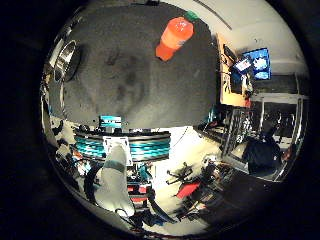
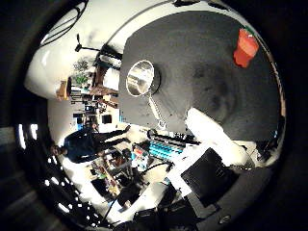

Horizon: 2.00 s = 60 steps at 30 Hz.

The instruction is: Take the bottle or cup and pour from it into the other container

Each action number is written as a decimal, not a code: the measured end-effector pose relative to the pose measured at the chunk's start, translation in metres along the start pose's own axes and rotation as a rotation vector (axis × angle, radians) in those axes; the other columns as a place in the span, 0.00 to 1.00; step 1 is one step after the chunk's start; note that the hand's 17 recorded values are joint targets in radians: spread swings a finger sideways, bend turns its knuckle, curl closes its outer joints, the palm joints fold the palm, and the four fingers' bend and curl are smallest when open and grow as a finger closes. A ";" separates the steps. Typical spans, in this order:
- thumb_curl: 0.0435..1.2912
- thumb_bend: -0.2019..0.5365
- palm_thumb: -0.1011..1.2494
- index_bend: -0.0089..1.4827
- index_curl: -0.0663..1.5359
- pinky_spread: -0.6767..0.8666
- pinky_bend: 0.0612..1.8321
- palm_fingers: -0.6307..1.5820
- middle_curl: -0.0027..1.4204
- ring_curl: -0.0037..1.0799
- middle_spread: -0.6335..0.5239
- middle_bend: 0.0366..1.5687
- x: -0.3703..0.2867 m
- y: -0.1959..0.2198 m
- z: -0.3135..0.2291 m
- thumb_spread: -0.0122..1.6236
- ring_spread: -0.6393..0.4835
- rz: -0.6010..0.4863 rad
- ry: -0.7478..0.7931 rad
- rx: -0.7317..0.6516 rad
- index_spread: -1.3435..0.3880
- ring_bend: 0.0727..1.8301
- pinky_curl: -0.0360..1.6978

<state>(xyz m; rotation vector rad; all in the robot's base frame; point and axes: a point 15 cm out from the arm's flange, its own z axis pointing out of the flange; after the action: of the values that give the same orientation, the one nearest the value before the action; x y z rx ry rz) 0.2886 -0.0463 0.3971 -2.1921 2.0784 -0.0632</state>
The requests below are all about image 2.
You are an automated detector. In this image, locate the green potted plant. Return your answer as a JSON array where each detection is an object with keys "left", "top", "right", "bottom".
[{"left": 71, "top": 58, "right": 91, "bottom": 89}]

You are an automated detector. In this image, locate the person in dark blue top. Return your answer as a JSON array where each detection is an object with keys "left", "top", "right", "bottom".
[{"left": 49, "top": 124, "right": 133, "bottom": 165}]

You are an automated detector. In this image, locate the black tripod stand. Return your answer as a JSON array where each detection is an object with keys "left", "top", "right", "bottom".
[{"left": 74, "top": 33, "right": 104, "bottom": 54}]

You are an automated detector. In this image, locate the steel measuring cup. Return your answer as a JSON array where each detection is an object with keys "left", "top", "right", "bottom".
[{"left": 125, "top": 60, "right": 167, "bottom": 131}]

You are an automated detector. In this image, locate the wooden workbench with clutter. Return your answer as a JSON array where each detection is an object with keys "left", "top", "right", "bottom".
[{"left": 90, "top": 44, "right": 123, "bottom": 110}]

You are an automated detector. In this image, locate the orange drink bottle green cap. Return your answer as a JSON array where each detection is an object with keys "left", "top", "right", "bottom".
[{"left": 233, "top": 27, "right": 260, "bottom": 69}]

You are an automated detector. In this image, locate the black cable loop on wall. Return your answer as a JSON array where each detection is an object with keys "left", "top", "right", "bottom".
[{"left": 39, "top": 0, "right": 90, "bottom": 46}]

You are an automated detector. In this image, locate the blue rack of bins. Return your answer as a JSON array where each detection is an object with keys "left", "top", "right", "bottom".
[{"left": 147, "top": 140, "right": 187, "bottom": 162}]

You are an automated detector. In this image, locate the black cable on floor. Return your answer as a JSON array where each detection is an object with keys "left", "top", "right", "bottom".
[{"left": 100, "top": 161, "right": 175, "bottom": 225}]

